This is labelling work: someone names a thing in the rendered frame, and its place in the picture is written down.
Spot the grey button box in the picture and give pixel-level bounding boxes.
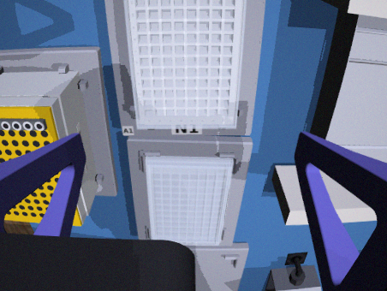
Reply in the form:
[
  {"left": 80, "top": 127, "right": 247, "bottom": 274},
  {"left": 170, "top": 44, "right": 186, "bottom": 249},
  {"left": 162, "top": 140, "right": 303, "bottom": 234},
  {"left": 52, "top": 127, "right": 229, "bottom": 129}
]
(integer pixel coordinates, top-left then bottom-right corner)
[{"left": 265, "top": 252, "right": 321, "bottom": 291}]

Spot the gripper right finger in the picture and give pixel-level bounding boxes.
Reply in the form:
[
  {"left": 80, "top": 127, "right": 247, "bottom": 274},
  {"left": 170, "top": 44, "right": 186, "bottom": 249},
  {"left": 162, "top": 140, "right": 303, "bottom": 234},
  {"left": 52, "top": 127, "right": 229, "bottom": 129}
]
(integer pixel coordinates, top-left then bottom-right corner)
[{"left": 295, "top": 132, "right": 387, "bottom": 291}]

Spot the blue bench mat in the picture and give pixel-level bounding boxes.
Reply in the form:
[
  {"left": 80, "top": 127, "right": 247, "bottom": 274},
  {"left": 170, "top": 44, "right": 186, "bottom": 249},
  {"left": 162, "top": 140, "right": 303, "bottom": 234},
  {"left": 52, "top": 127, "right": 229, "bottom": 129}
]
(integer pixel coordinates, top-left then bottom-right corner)
[{"left": 0, "top": 0, "right": 338, "bottom": 291}]

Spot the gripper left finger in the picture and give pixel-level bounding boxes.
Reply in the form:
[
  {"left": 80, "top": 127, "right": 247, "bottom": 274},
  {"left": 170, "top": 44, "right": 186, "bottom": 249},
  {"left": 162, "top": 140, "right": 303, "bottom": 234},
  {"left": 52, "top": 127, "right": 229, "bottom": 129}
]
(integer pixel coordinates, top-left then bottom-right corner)
[{"left": 0, "top": 134, "right": 86, "bottom": 237}]

